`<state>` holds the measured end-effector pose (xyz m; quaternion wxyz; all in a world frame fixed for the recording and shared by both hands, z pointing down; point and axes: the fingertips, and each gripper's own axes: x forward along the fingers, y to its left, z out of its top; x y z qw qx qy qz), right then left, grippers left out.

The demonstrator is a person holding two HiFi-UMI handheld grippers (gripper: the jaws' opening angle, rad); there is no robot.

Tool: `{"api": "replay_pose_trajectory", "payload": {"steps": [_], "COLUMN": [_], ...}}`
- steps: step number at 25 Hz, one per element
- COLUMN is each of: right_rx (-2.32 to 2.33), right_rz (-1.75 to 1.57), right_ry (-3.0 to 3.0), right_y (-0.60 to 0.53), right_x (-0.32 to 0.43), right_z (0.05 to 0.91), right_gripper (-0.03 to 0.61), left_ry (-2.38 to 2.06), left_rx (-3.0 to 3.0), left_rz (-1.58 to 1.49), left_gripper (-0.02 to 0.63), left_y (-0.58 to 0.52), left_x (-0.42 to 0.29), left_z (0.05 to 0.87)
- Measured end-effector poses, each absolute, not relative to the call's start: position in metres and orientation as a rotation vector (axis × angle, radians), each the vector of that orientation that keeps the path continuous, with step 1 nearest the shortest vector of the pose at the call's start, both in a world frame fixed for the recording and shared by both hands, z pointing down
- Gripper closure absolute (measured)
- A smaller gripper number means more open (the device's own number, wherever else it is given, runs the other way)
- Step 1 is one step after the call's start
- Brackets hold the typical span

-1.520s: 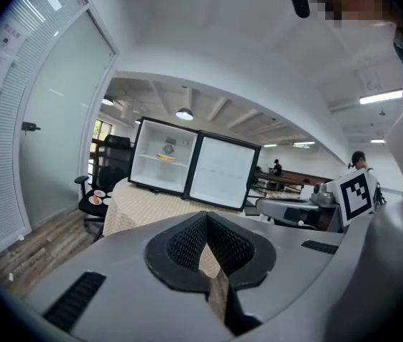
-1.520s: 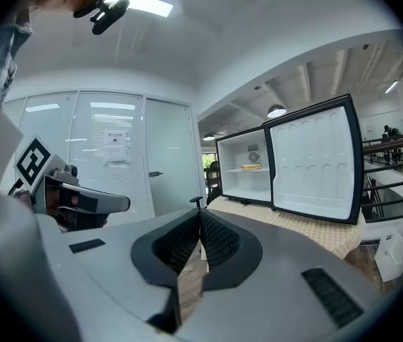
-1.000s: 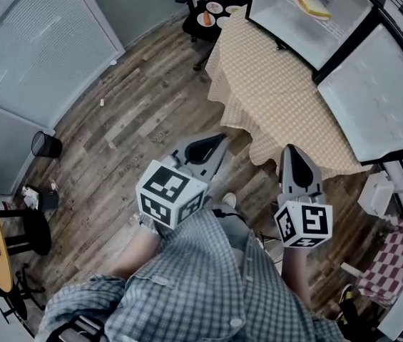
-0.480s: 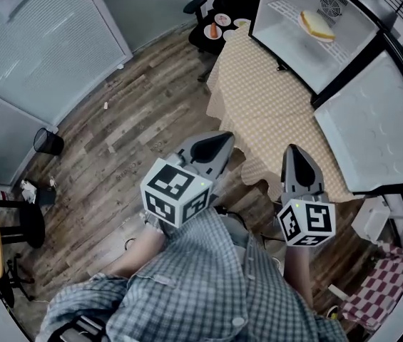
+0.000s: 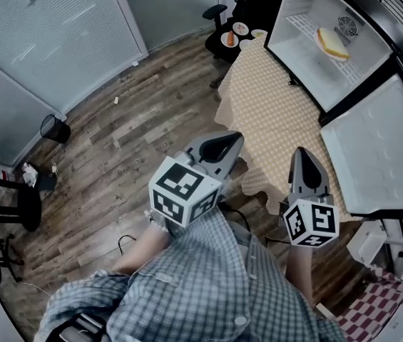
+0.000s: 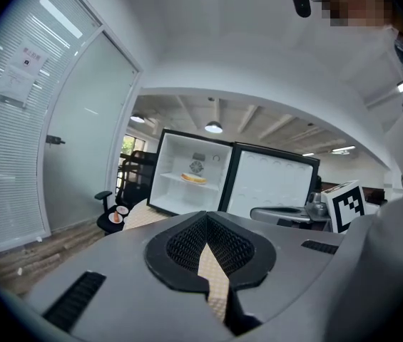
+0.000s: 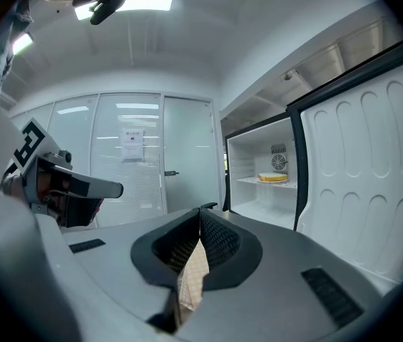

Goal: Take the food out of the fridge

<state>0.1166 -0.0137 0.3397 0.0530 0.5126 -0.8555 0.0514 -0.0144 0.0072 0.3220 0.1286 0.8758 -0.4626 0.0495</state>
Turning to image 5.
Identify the white plate with carrot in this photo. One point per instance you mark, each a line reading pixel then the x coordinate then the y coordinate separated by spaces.
pixel 225 41

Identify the small white plate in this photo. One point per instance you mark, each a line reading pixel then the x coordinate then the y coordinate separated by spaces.
pixel 245 43

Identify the white plate under sandwich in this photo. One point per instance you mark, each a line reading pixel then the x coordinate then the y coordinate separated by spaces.
pixel 340 59

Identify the person's left forearm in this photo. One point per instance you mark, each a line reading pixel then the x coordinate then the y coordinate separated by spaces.
pixel 144 249

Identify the orange carrot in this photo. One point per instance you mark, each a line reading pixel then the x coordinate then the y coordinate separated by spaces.
pixel 230 37

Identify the person's plaid shirt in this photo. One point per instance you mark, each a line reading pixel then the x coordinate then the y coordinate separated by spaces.
pixel 201 290

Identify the white plate with pink food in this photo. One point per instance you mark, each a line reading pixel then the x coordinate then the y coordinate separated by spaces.
pixel 240 28

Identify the person's right forearm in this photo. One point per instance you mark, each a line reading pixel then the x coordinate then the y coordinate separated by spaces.
pixel 299 273

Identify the yellow patterned tablecloth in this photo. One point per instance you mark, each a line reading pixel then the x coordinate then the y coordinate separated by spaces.
pixel 269 112

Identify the white plate with yellow food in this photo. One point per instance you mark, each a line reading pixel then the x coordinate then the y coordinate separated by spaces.
pixel 259 33

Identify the black mesh waste bin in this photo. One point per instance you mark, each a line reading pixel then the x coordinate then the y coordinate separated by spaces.
pixel 55 128

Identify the sandwich bread food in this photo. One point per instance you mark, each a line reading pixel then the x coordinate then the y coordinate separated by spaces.
pixel 332 43

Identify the black office chair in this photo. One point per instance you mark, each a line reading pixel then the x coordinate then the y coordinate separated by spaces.
pixel 217 16

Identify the red checked cloth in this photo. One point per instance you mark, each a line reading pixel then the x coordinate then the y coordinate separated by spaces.
pixel 372 305

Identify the white plastic box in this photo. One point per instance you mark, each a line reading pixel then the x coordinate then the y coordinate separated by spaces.
pixel 367 242

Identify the crumpled white paper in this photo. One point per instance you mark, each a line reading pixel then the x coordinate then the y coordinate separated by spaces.
pixel 30 175

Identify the black mini fridge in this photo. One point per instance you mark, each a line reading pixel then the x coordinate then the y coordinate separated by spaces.
pixel 294 34

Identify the black waist pack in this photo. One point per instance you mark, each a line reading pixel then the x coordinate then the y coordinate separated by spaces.
pixel 80 328

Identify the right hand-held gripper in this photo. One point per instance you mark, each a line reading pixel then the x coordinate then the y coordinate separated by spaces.
pixel 311 219

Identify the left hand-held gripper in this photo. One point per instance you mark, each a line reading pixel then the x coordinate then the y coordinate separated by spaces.
pixel 183 194

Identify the white fridge door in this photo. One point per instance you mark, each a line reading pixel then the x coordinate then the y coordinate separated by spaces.
pixel 376 144

